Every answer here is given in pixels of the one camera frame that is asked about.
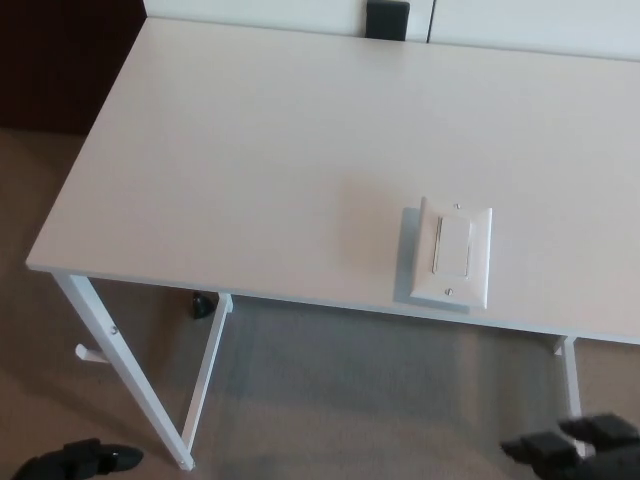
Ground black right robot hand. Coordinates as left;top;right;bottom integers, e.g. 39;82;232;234
499;413;640;480

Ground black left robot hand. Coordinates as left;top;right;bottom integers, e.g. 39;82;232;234
9;438;145;480

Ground white rocker light switch box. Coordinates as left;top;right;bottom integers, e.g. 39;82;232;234
394;194;494;314

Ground white hook on table leg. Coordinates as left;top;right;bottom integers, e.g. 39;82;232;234
75;343;109;365

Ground small black floor wedge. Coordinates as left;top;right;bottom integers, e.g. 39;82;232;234
192;293;217;320

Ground white table with metal legs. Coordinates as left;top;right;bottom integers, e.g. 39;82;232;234
23;14;640;471

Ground white cabinet row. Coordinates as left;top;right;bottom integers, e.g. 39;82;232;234
143;0;640;62

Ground black rectangular wall plate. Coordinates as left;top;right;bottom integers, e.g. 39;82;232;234
365;0;411;40

